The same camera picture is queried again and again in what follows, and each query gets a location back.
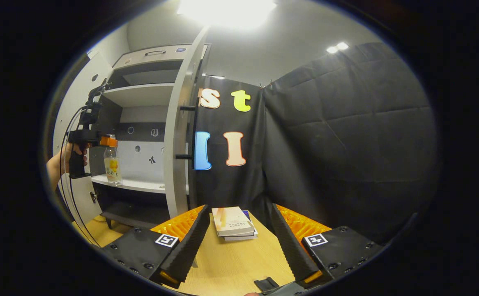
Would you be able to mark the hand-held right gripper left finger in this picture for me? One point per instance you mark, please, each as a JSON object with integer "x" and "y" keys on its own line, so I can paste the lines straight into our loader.
{"x": 190, "y": 242}

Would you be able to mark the small ceiling light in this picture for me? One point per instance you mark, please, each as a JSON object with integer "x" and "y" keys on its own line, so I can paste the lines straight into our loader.
{"x": 337, "y": 47}

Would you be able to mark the large ceiling light panel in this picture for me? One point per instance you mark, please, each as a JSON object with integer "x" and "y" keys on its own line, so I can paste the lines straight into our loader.
{"x": 227, "y": 12}

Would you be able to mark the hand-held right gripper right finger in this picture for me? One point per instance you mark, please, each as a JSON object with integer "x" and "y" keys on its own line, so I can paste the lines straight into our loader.
{"x": 291, "y": 246}

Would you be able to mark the clear bottle with yellow label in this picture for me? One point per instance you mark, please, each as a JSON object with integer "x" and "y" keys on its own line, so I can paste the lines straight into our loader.
{"x": 113, "y": 168}

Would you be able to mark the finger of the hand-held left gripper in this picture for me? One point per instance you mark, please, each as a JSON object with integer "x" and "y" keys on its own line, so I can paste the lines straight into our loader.
{"x": 109, "y": 142}

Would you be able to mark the ceiling light strip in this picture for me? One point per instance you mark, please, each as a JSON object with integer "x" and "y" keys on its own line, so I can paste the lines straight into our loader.
{"x": 215, "y": 77}

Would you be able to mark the dark quilted cloth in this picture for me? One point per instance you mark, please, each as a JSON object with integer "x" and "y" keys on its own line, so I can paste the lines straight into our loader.
{"x": 346, "y": 144}

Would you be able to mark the grey cabinet door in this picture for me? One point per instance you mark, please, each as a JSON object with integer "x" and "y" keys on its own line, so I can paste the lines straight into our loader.
{"x": 77, "y": 88}
{"x": 178, "y": 144}

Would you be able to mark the blue cover book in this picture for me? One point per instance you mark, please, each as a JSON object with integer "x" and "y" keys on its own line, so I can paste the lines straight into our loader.
{"x": 247, "y": 213}

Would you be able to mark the grey cabinet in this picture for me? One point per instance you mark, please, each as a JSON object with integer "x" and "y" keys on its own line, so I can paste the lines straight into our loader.
{"x": 141, "y": 94}

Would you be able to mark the beige cover book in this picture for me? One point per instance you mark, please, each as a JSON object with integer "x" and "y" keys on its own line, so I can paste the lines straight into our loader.
{"x": 231, "y": 220}

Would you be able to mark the grey cabinet drawer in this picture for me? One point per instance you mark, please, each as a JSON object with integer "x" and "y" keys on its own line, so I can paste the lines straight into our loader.
{"x": 141, "y": 57}

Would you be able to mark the black backdrop cloth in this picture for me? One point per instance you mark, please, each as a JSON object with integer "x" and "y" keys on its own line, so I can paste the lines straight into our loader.
{"x": 256, "y": 164}

